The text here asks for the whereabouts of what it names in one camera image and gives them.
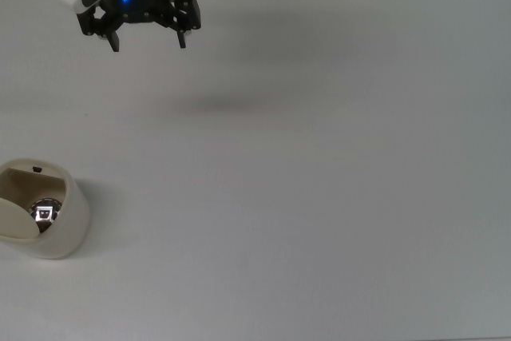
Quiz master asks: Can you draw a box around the small white trash can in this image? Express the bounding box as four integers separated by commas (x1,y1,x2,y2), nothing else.
0,157,92,260

